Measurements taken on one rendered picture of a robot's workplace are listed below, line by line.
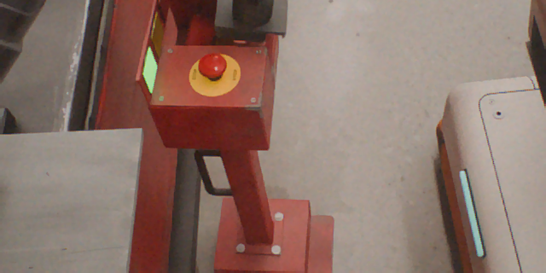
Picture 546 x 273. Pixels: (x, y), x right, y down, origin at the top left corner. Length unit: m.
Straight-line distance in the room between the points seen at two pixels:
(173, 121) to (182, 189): 0.75
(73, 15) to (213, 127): 0.24
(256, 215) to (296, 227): 0.17
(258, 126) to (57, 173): 0.38
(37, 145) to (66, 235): 0.11
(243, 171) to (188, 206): 0.47
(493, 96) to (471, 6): 0.56
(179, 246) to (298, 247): 0.29
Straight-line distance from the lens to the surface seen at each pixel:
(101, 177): 0.73
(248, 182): 1.36
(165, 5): 1.10
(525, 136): 1.59
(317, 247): 1.73
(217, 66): 1.01
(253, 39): 1.06
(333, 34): 2.06
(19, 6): 0.49
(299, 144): 1.86
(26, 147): 0.77
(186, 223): 1.75
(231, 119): 1.03
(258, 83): 1.02
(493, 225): 1.49
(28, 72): 0.99
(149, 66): 1.02
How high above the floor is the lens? 1.61
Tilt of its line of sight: 57 degrees down
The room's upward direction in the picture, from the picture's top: 10 degrees counter-clockwise
